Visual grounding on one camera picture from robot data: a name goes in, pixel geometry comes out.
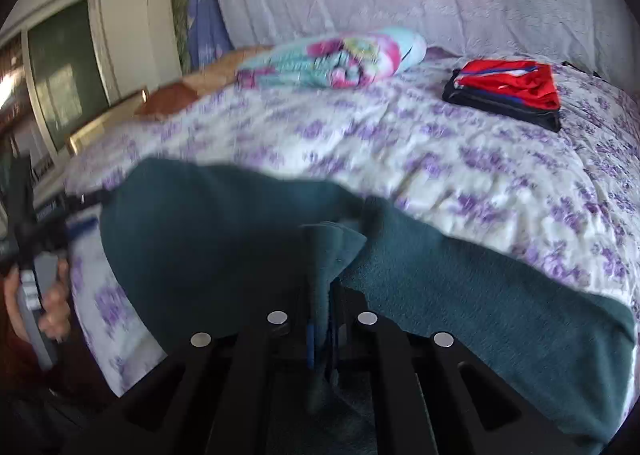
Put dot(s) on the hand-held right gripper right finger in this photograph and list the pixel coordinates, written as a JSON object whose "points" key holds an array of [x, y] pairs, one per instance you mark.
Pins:
{"points": [[341, 335]]}

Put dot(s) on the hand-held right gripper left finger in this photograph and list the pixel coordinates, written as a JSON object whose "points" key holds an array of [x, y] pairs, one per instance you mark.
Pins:
{"points": [[311, 345]]}

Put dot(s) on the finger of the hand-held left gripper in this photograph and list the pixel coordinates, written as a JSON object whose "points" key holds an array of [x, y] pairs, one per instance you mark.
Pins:
{"points": [[82, 226], [85, 200]]}

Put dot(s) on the teal fleece pants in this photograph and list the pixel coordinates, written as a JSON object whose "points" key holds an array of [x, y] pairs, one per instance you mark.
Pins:
{"points": [[475, 310]]}

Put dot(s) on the person's left hand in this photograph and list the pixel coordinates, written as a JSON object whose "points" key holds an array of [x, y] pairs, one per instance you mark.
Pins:
{"points": [[57, 310]]}

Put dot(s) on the orange brown pillow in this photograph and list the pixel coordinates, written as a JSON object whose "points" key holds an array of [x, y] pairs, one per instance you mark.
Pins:
{"points": [[170, 97]]}

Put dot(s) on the white framed glass door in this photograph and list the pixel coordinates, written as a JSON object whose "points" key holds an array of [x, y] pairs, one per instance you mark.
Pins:
{"points": [[65, 65]]}

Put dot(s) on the purple floral bed sheet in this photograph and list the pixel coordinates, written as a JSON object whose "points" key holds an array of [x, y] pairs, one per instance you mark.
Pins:
{"points": [[400, 150]]}

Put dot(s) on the hanging blue cloth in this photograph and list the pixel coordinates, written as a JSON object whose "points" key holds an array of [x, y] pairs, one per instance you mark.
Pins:
{"points": [[202, 20]]}

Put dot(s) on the folded turquoise pink floral blanket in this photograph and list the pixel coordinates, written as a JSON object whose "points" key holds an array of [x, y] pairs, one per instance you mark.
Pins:
{"points": [[330, 60]]}

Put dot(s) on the red and black folded clothes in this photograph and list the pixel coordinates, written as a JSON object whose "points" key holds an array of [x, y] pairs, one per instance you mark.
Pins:
{"points": [[500, 107]]}

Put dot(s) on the folded red garment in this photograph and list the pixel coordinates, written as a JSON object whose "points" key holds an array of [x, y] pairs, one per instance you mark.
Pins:
{"points": [[515, 82]]}

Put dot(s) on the wooden bed frame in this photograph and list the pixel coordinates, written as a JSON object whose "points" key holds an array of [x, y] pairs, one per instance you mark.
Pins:
{"points": [[105, 122]]}

